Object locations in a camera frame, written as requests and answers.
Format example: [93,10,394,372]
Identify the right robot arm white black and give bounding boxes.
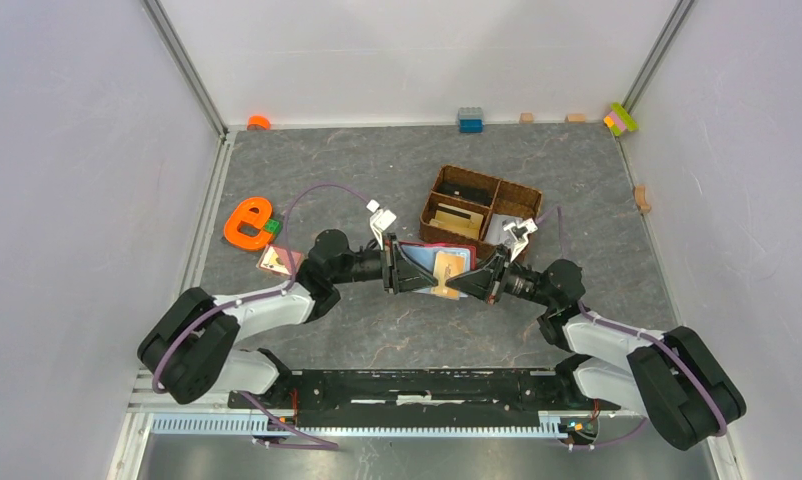
[446,248,747,451]

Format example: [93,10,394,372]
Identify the slotted cable duct rail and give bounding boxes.
[150,413,567,440]

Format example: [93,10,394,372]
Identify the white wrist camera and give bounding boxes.
[366,199,397,249]
[502,218,538,262]

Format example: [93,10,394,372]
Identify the red card holder wallet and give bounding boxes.
[400,243,476,300]

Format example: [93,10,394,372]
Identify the orange plastic letter shape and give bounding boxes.
[223,197,274,252]

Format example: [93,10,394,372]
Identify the beige cards in basket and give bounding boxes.
[428,203,484,239]

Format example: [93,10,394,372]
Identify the curved wooden piece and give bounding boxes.
[633,185,652,215]

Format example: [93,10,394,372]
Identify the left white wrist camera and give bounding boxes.
[366,199,397,249]

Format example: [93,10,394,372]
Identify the orange round cap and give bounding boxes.
[246,115,271,131]

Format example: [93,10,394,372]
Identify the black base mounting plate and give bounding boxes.
[256,368,619,428]

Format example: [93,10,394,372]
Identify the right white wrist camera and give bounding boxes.
[502,218,538,262]

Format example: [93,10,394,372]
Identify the green pink toy bricks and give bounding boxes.
[603,103,639,137]

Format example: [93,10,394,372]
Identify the grey cards in basket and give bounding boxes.
[484,213,524,245]

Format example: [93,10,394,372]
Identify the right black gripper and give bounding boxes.
[444,245,555,308]

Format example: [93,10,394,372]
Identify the green toy brick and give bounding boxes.
[263,218,282,236]

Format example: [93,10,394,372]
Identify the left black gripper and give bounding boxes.
[331,233,438,295]

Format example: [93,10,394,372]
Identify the pink picture card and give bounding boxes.
[256,244,303,276]

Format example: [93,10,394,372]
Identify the woven brown basket organizer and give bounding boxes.
[419,165,544,260]

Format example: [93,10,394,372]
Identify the black card in basket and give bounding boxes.
[435,182,493,206]

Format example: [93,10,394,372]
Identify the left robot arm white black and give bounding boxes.
[137,229,438,408]

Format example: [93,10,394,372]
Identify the beige gold card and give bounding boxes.
[430,251,467,300]

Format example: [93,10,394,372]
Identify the blue grey toy bricks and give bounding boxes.
[456,107,485,134]

